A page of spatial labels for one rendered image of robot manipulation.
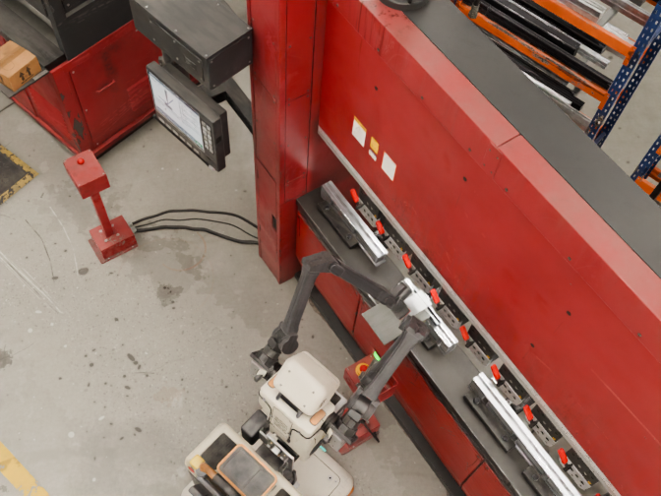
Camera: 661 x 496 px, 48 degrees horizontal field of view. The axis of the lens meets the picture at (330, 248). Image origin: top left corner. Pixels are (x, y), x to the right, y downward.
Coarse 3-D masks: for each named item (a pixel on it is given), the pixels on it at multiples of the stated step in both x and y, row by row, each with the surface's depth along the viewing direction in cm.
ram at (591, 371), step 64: (384, 64) 266; (384, 128) 289; (384, 192) 316; (448, 192) 269; (448, 256) 293; (512, 256) 252; (512, 320) 273; (576, 320) 238; (576, 384) 256; (640, 384) 224; (576, 448) 277; (640, 448) 241
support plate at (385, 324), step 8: (408, 296) 346; (368, 312) 340; (376, 312) 341; (384, 312) 341; (424, 312) 342; (368, 320) 338; (376, 320) 339; (384, 320) 339; (392, 320) 339; (400, 320) 339; (424, 320) 340; (376, 328) 337; (384, 328) 337; (392, 328) 337; (384, 336) 335; (392, 336) 335; (384, 344) 333
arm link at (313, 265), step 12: (324, 252) 295; (312, 264) 289; (324, 264) 289; (300, 276) 294; (312, 276) 290; (300, 288) 293; (312, 288) 295; (300, 300) 295; (288, 312) 299; (300, 312) 298; (288, 324) 299; (288, 336) 300; (288, 348) 302
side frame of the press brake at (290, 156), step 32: (256, 0) 283; (288, 0) 268; (320, 0) 277; (256, 32) 298; (288, 32) 281; (320, 32) 292; (256, 64) 315; (288, 64) 296; (320, 64) 308; (256, 96) 334; (288, 96) 313; (320, 96) 326; (256, 128) 354; (288, 128) 331; (256, 160) 378; (288, 160) 352; (320, 160) 369; (256, 192) 405; (288, 192) 375; (288, 224) 402; (384, 224) 479; (288, 256) 433
